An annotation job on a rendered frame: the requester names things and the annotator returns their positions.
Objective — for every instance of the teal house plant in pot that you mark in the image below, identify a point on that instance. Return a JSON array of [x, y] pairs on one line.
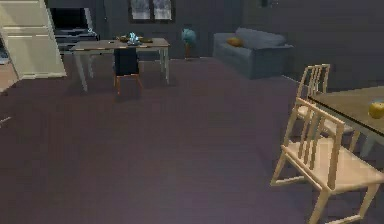
[[189, 36]]

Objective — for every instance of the dark blue chair wooden legs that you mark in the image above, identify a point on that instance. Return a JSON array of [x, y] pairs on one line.
[[126, 63]]

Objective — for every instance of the orange cushion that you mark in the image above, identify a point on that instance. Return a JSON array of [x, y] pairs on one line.
[[235, 41]]

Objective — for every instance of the grey blue sofa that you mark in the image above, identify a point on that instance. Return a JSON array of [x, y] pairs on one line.
[[256, 56]]

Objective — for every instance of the brown flat dish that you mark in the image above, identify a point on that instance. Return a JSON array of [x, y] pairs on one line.
[[146, 40], [123, 39]]

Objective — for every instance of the dark framed window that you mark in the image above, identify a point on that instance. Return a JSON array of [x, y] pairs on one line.
[[151, 10]]

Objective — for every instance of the brown table with white legs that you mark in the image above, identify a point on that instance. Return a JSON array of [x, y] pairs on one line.
[[100, 45]]

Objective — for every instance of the pale wooden slatted chair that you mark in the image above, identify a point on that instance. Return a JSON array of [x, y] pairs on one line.
[[333, 166], [313, 80]]

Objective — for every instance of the black television set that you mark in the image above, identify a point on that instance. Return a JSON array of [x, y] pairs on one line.
[[68, 18]]

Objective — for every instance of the grey brown dining table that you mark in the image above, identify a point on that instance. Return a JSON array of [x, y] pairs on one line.
[[353, 106]]

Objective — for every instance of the white panelled room door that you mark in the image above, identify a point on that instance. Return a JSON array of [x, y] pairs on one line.
[[28, 40]]

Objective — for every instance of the yellow round fruit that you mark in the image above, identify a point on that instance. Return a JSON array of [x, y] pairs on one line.
[[376, 110]]

